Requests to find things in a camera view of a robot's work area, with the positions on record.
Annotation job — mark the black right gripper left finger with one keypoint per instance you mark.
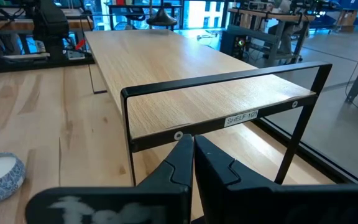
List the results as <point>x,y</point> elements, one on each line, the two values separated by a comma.
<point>166,199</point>

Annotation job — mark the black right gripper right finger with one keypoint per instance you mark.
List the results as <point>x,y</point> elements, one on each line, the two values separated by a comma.
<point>228,199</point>

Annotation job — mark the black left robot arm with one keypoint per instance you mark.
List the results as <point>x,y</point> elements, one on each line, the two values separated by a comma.
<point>50,25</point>

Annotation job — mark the black computer tower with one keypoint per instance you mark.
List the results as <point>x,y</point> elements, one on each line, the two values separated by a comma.
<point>233,45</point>

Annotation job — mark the person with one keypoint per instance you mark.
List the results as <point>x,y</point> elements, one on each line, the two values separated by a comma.
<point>287,37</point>

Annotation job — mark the black metal candlestick holder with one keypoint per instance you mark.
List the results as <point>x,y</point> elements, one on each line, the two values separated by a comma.
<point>162,19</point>

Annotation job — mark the wooden background bench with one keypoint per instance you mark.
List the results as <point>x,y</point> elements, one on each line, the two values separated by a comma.
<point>5,24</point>

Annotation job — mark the wooden shelf black metal frame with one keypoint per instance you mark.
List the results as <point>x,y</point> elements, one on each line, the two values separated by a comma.
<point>166,77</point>

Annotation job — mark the wooden workbench grey frame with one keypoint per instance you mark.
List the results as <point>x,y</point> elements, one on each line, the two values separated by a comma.
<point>259,15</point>

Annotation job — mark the black metal rig frame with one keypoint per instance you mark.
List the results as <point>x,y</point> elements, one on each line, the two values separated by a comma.
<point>26,66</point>

